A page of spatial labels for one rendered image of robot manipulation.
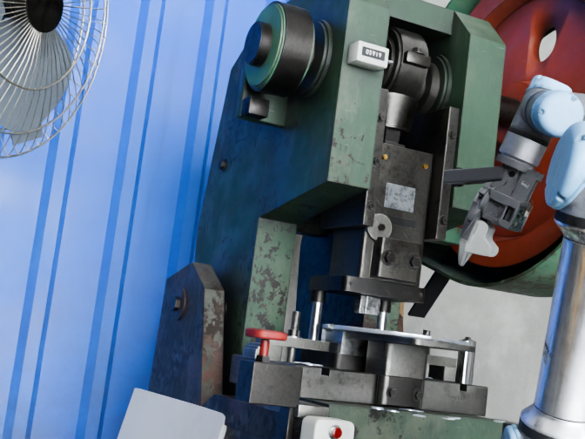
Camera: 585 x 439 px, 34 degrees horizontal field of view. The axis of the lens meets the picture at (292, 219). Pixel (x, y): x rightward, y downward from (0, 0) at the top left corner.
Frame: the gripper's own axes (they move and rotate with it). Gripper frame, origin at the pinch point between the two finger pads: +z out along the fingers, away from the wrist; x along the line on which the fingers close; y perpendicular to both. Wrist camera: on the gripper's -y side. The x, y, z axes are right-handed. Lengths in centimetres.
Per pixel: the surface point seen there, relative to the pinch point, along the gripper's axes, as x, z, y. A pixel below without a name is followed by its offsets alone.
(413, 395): 6.5, 28.8, 0.8
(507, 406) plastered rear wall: 189, 65, -29
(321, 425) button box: -27.0, 31.7, 0.7
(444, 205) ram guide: 18.8, -5.7, -14.8
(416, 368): 7.2, 23.9, -1.2
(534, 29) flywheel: 52, -50, -27
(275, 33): -9, -24, -51
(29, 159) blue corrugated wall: 34, 36, -146
